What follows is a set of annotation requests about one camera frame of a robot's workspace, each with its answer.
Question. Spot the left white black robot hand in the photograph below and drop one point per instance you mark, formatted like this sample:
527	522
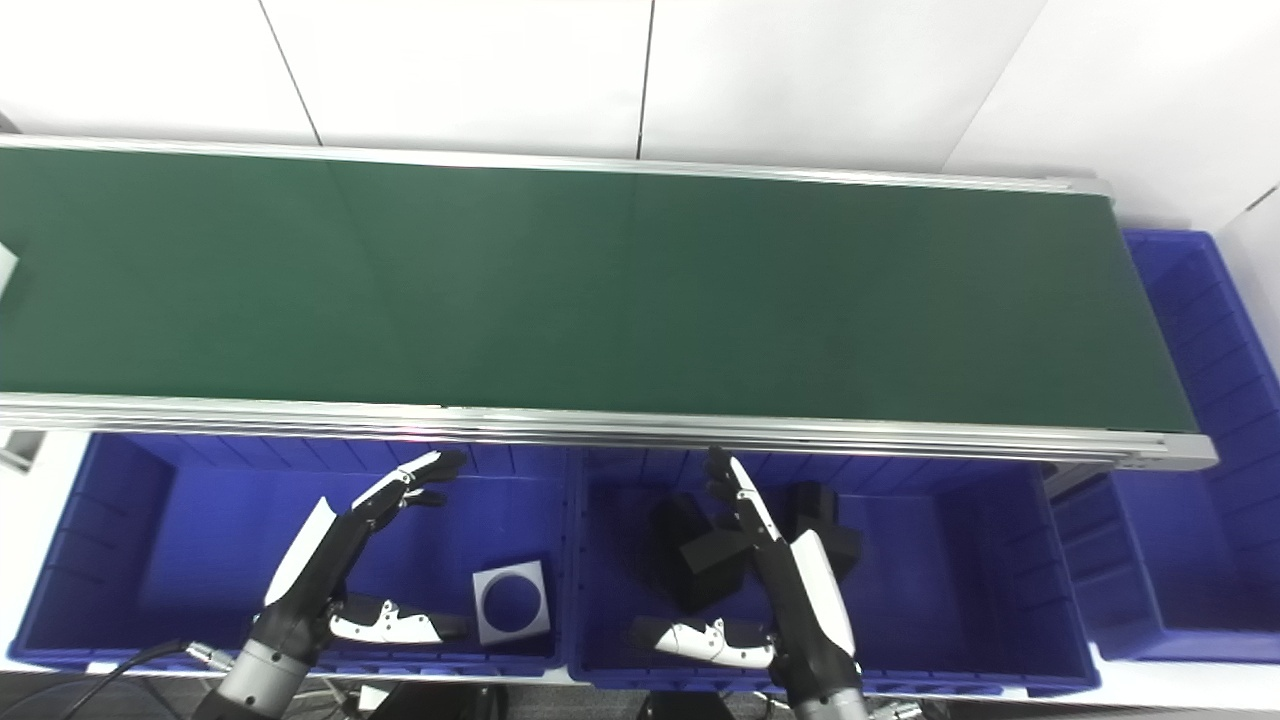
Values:
320	560

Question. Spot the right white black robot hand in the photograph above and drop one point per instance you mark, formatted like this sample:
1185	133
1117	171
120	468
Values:
815	590

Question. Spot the white square part round hole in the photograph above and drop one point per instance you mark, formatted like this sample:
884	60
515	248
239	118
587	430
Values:
6	270
541	632

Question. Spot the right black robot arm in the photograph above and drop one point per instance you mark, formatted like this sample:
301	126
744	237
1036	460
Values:
825	706

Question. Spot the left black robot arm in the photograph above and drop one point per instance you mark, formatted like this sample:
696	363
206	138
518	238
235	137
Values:
255	682

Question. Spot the black block part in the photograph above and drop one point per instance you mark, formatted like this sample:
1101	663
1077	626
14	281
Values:
700	560

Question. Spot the blue plastic bin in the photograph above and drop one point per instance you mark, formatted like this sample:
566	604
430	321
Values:
1200	560
950	600
200	530

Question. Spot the green conveyor belt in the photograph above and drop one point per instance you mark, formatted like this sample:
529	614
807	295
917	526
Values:
700	430
600	300

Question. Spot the grey metal conveyor bracket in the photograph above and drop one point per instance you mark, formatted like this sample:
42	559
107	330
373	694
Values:
15	450

